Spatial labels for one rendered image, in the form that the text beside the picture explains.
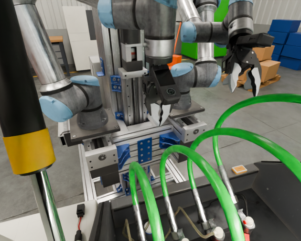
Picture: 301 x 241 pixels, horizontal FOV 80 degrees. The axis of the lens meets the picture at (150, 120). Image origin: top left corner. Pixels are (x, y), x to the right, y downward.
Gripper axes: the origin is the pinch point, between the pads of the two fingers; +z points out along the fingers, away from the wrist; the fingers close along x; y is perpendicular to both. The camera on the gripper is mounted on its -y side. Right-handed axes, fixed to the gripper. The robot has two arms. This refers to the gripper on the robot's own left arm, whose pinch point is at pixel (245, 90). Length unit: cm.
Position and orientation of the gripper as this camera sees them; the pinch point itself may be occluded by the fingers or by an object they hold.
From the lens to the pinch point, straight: 61.1
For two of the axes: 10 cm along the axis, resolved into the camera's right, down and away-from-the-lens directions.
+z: -1.0, 9.7, -2.1
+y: -2.1, 1.9, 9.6
